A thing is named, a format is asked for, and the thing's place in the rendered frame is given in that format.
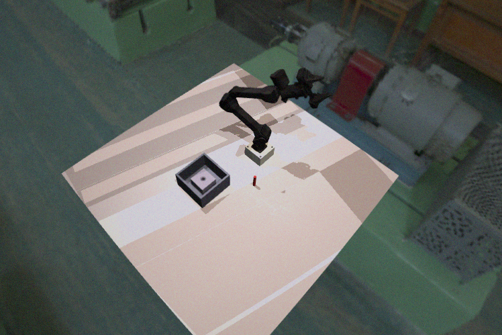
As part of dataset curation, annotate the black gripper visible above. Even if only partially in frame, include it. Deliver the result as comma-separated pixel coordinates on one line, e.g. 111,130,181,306
291,68,331,108

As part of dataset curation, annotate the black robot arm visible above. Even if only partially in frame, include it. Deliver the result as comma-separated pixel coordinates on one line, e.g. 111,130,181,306
219,69,293,153

